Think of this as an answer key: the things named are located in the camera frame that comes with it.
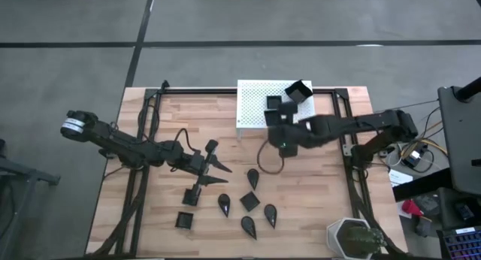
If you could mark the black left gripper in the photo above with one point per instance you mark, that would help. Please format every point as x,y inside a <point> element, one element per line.
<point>191,164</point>

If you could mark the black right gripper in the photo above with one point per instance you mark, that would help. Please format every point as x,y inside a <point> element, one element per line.
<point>302,134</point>

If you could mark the small black square plate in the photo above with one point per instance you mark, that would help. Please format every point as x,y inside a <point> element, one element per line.
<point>187,201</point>
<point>184,220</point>
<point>249,201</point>
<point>271,117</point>
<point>273,102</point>

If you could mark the black teardrop plate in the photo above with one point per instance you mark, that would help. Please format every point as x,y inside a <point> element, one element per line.
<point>248,226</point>
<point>270,214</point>
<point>253,178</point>
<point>224,203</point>

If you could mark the black fluted square bowl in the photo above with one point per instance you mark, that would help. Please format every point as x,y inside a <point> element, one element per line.
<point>298,92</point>

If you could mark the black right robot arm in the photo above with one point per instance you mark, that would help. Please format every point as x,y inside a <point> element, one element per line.
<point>357,123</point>

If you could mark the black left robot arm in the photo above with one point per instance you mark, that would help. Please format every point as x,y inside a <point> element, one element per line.
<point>124,147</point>

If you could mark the white perforated metal shelf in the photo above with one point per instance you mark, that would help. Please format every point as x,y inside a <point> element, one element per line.
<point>251,109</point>

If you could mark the white hexagonal plant pot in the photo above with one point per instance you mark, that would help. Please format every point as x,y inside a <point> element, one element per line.
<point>331,237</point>

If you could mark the white paper sheet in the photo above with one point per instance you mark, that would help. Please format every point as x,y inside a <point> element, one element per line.
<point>398,176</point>

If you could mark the small electronics box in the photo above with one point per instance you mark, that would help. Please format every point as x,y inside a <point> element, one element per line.
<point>413,156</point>

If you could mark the green cactus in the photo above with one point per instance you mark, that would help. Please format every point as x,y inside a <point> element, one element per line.
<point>360,239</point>

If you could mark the red object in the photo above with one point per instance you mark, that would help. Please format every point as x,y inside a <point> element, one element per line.
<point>410,207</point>

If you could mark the dark grey desk panel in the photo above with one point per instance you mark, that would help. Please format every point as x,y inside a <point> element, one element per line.
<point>460,147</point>

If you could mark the black pole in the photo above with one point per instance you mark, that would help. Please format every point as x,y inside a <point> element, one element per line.
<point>469,90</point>

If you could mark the grey metal stand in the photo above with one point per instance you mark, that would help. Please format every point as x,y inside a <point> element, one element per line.
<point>22,173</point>

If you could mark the backlit keyboard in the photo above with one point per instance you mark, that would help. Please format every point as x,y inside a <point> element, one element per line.
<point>462,246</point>

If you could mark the black aluminium rig frame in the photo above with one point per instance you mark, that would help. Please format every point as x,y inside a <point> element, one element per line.
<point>195,91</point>

